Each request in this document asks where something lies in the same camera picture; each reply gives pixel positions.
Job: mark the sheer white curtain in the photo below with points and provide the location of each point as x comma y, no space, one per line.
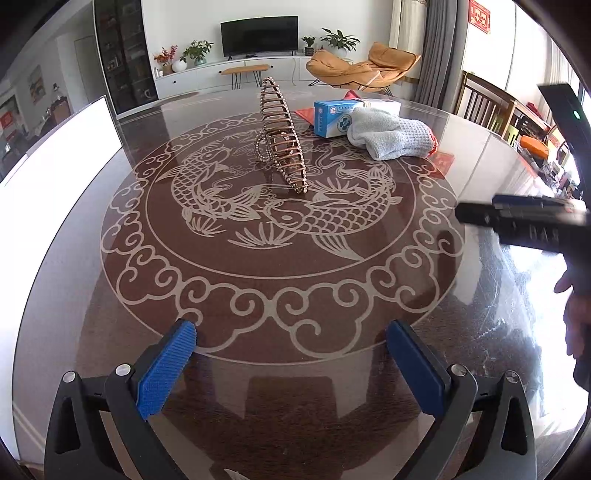
408,37

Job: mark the small dark potted plant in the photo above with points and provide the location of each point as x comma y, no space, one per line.
309,46

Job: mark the large white container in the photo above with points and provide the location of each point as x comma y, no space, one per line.
69,138

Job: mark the black flat television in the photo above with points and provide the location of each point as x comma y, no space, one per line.
259,37

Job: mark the white television cabinet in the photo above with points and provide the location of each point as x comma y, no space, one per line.
207,78

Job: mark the framed wall painting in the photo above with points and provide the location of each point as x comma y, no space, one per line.
35,84

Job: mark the orange box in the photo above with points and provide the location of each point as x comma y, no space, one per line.
534,147

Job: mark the grey curtain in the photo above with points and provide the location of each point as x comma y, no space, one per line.
441,50

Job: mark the white knit glove orange cuff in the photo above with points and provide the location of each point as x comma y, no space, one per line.
392,138

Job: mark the slatted wooden chair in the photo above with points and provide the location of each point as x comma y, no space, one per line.
482,104

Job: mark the red flower arrangement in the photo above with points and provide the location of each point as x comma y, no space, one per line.
165,57

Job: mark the red envelope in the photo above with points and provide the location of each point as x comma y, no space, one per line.
304,115

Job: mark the red wall decoration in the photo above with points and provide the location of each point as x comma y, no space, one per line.
479,16

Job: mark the large leafy potted plant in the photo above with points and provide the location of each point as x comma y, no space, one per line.
340,42

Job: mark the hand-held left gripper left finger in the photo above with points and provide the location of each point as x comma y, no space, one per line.
166,369

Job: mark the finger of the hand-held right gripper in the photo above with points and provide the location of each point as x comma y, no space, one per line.
475,213

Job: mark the wooden bench with hairpin legs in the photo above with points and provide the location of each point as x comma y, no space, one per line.
244,69

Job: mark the person's right hand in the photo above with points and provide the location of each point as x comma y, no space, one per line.
577,314

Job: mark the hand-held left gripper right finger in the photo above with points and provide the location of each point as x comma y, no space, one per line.
415,374

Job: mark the white door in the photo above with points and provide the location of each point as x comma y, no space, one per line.
87,69

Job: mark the round white vase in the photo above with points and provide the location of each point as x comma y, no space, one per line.
179,66

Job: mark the blue and white medicine box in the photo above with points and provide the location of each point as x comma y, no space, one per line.
332,117

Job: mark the red window decoration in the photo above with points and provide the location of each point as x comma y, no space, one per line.
6,119

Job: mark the gold metal hair claw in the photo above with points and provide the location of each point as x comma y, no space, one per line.
279,138

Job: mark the bushy green potted plant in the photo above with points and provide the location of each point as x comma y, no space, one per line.
197,51

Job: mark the orange lounge chair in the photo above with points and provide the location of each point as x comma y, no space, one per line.
360,69

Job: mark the dark glass display cabinet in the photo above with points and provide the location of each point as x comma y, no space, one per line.
127,55

